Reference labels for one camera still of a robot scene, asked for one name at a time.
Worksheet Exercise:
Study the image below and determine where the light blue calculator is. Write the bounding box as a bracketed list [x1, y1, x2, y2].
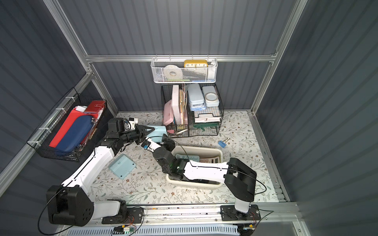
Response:
[175, 153, 200, 162]
[109, 154, 136, 180]
[147, 125, 167, 143]

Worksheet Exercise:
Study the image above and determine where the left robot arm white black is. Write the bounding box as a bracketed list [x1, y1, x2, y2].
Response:
[46, 118, 155, 227]

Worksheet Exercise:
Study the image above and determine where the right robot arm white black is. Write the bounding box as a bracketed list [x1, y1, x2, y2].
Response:
[143, 137, 257, 215]

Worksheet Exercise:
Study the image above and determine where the beige plastic storage box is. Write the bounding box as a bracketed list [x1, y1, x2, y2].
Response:
[166, 146, 223, 189]

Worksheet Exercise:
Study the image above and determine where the white round tape box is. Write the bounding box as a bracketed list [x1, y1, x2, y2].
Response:
[202, 86, 220, 107]

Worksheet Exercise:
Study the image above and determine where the pink case in organizer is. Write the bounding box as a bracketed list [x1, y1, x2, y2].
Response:
[163, 100, 174, 126]

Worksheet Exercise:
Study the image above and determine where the floral table mat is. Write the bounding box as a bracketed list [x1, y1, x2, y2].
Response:
[77, 110, 274, 206]

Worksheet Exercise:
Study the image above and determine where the pink upright book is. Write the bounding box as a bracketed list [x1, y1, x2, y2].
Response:
[171, 85, 182, 125]

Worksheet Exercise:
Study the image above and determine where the red wallet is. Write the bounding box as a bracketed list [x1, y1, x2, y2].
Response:
[83, 100, 106, 114]

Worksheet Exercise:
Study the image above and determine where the light blue pencil case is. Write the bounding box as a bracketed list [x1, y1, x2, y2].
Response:
[188, 84, 206, 112]

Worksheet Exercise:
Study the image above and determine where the blue binder clip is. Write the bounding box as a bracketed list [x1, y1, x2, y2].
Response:
[218, 138, 230, 148]

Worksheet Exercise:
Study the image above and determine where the navy blue pouch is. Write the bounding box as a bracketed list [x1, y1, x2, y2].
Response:
[55, 115, 93, 156]

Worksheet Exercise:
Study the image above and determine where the white tape roll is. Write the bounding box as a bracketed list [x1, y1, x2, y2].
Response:
[163, 65, 184, 81]

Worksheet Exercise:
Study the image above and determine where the red folder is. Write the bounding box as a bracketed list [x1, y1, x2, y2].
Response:
[49, 108, 84, 148]

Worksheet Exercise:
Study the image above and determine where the white mesh hanging basket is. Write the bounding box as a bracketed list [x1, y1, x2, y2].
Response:
[150, 57, 218, 84]

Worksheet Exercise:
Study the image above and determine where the yellow clock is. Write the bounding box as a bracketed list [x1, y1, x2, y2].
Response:
[184, 59, 208, 68]

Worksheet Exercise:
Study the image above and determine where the small circuit board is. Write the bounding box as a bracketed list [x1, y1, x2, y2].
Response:
[111, 225, 137, 236]

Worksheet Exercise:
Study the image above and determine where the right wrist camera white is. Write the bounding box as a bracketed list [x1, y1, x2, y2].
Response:
[141, 139, 161, 152]

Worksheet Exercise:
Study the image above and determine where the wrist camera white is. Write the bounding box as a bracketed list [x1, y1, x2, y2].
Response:
[141, 139, 161, 152]
[128, 118, 138, 130]

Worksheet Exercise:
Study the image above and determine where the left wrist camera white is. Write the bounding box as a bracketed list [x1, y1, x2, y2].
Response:
[128, 118, 138, 130]

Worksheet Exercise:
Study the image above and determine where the black wire desk organizer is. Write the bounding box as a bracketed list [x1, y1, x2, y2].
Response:
[160, 84, 224, 138]

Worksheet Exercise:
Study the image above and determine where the black wire side basket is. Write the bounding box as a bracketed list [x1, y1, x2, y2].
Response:
[27, 89, 113, 162]

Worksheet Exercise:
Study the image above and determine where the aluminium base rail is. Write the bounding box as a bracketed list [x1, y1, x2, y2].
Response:
[58, 203, 308, 236]

